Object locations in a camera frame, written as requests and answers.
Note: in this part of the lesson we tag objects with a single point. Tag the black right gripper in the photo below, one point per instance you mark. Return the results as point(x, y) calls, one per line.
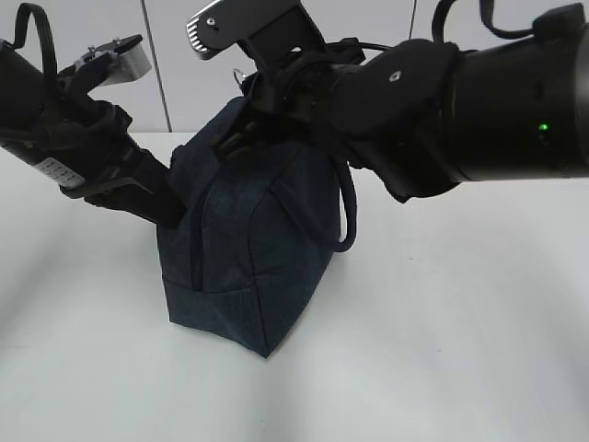
point(385, 115)

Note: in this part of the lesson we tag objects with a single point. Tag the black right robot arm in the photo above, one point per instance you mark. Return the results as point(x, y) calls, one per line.
point(518, 111)

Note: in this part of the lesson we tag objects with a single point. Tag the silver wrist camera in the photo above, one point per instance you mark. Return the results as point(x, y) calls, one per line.
point(266, 31)
point(121, 60)

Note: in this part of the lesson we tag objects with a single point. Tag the dark blue lunch bag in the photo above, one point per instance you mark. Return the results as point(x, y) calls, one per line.
point(257, 237)

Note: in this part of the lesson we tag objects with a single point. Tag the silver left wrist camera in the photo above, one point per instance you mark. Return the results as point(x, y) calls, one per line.
point(121, 60)

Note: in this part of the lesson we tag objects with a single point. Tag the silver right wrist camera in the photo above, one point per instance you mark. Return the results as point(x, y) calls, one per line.
point(266, 31)

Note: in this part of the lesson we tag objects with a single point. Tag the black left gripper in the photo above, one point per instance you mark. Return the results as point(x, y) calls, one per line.
point(85, 149)

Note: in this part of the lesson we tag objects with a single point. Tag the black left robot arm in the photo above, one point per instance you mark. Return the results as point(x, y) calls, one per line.
point(23, 87)

